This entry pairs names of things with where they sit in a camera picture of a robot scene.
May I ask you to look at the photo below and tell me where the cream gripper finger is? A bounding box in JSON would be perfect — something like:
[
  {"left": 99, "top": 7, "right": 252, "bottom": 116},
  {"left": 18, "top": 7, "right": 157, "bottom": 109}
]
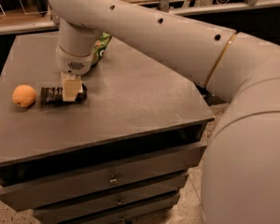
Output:
[{"left": 61, "top": 72, "right": 83, "bottom": 102}]

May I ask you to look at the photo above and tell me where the drawer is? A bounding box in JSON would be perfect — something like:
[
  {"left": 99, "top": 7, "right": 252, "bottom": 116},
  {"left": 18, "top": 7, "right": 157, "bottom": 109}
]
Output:
[
  {"left": 69, "top": 191, "right": 179, "bottom": 224},
  {"left": 0, "top": 142, "right": 206, "bottom": 211},
  {"left": 34, "top": 171, "right": 189, "bottom": 224}
]

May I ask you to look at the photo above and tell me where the green chip bag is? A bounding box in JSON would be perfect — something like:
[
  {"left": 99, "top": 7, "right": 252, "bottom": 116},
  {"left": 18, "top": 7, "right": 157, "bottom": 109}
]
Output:
[{"left": 91, "top": 32, "right": 112, "bottom": 66}]

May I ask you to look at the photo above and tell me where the top drawer front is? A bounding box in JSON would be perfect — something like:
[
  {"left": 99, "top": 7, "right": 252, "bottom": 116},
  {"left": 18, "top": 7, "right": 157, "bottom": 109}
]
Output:
[{"left": 0, "top": 142, "right": 206, "bottom": 211}]

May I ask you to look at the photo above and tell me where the grey drawer cabinet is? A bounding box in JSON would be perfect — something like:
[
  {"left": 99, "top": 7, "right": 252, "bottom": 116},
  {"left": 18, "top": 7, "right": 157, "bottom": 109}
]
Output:
[{"left": 0, "top": 31, "right": 216, "bottom": 224}]

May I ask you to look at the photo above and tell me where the middle drawer front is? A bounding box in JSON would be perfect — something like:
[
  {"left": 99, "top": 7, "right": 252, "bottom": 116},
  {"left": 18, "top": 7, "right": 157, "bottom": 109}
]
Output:
[{"left": 34, "top": 171, "right": 189, "bottom": 224}]

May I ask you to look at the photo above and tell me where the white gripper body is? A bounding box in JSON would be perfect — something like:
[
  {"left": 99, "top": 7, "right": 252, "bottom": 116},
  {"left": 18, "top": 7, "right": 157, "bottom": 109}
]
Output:
[{"left": 56, "top": 47, "right": 93, "bottom": 76}]

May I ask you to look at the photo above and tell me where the dark chocolate rxbar wrapper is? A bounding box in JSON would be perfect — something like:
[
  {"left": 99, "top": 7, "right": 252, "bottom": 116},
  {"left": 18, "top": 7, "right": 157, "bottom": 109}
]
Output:
[{"left": 40, "top": 85, "right": 87, "bottom": 105}]

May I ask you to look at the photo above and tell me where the metal railing frame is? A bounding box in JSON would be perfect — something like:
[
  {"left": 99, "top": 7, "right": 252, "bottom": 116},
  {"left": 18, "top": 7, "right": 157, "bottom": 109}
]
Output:
[{"left": 0, "top": 0, "right": 280, "bottom": 36}]

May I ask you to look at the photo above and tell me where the orange fruit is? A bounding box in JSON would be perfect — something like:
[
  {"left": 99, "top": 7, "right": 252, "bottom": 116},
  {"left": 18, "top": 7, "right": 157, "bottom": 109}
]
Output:
[{"left": 12, "top": 85, "right": 36, "bottom": 107}]

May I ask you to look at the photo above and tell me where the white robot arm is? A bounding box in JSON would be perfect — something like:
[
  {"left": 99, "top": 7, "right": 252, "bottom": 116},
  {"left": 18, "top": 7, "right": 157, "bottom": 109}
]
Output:
[{"left": 49, "top": 0, "right": 280, "bottom": 224}]

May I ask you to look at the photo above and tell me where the bottom drawer front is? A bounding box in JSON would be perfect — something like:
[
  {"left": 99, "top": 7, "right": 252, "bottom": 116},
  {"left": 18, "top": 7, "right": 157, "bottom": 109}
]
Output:
[{"left": 69, "top": 191, "right": 179, "bottom": 224}]

